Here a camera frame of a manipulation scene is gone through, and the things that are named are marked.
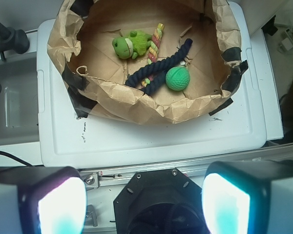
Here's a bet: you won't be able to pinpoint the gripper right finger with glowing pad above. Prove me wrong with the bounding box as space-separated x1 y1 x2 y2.
202 160 293 234

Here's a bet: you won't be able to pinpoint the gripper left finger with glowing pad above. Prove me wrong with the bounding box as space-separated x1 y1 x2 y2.
0 166 87 234

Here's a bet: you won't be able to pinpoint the green dimpled rubber ball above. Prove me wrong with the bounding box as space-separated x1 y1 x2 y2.
166 67 190 91

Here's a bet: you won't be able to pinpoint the white plastic bin lid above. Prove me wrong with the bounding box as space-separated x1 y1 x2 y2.
36 1 268 169

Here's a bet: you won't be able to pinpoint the clear plastic container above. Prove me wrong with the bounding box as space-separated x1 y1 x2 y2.
0 53 39 146

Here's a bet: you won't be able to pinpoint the crumpled brown paper bag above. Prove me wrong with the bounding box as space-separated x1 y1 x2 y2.
47 0 248 125

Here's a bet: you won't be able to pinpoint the white electrical connector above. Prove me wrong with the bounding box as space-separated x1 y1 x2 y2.
278 27 293 54

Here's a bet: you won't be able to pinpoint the colourful twisted chew stick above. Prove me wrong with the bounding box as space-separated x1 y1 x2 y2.
141 23 165 88

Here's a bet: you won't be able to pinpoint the green plush frog toy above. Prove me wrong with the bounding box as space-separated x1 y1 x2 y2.
112 30 152 59

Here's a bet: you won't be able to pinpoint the black cable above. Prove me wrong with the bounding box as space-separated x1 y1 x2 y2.
0 149 34 167

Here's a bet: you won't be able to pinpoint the aluminium frame rail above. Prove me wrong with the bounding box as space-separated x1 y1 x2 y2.
78 143 293 190

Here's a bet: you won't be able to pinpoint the black octagonal mount plate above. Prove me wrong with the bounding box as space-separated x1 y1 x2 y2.
113 168 209 234

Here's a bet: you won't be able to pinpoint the navy blue rope toy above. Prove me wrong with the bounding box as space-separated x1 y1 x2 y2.
125 39 193 96

